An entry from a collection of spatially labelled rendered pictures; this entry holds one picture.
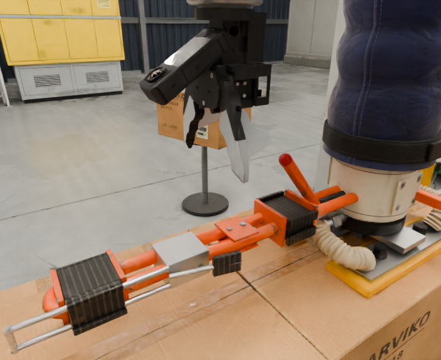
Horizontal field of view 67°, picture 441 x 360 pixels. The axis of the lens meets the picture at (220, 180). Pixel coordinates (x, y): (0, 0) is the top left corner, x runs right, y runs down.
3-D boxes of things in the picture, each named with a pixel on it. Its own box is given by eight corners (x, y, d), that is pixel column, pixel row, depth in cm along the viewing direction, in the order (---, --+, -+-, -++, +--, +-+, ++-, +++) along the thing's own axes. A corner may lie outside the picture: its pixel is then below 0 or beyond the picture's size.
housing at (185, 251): (191, 251, 58) (189, 229, 56) (211, 273, 52) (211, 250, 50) (152, 266, 54) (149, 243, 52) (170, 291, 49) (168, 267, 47)
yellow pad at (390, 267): (417, 221, 85) (422, 203, 83) (461, 241, 77) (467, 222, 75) (324, 269, 68) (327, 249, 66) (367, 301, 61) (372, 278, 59)
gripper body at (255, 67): (269, 110, 45) (277, 9, 40) (215, 118, 41) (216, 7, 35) (236, 99, 51) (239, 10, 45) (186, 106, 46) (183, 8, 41)
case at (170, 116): (158, 134, 263) (154, 81, 246) (192, 123, 292) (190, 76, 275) (219, 150, 230) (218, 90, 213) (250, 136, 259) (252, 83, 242)
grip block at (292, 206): (282, 212, 69) (284, 186, 67) (318, 235, 62) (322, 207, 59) (250, 224, 65) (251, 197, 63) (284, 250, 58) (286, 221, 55)
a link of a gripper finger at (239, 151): (286, 168, 42) (263, 101, 43) (249, 179, 39) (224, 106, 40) (272, 175, 45) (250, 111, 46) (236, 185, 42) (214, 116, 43)
